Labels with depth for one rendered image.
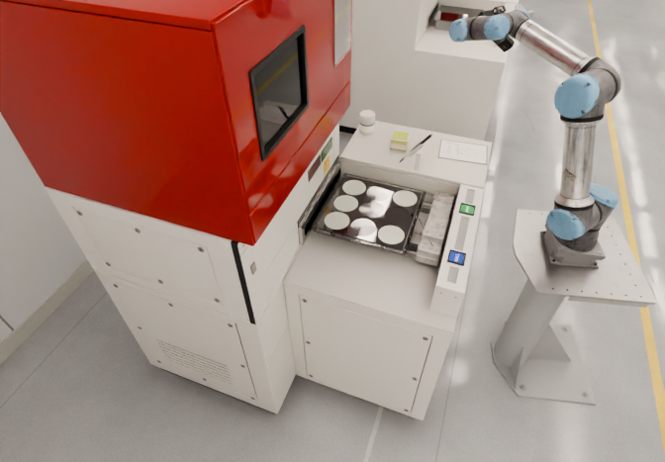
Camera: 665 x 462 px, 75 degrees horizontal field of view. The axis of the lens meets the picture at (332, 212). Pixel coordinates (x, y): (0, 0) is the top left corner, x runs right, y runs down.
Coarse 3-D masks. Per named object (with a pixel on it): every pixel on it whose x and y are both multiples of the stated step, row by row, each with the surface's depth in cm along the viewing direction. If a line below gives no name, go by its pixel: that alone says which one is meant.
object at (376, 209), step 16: (336, 192) 183; (368, 192) 183; (384, 192) 183; (416, 192) 182; (368, 208) 176; (384, 208) 175; (400, 208) 175; (416, 208) 175; (320, 224) 169; (352, 224) 169; (368, 224) 169; (384, 224) 169; (400, 224) 169; (368, 240) 162
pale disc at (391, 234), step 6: (384, 228) 167; (390, 228) 167; (396, 228) 167; (378, 234) 164; (384, 234) 164; (390, 234) 164; (396, 234) 164; (402, 234) 164; (384, 240) 162; (390, 240) 162; (396, 240) 162
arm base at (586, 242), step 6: (588, 234) 155; (594, 234) 155; (558, 240) 162; (564, 240) 159; (570, 240) 159; (576, 240) 157; (582, 240) 156; (588, 240) 156; (594, 240) 157; (570, 246) 158; (576, 246) 157; (582, 246) 157; (588, 246) 157; (594, 246) 159
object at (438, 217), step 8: (432, 208) 178; (440, 208) 178; (448, 208) 178; (432, 216) 175; (440, 216) 175; (448, 216) 175; (432, 224) 171; (440, 224) 171; (424, 240) 165; (424, 256) 159; (432, 264) 159
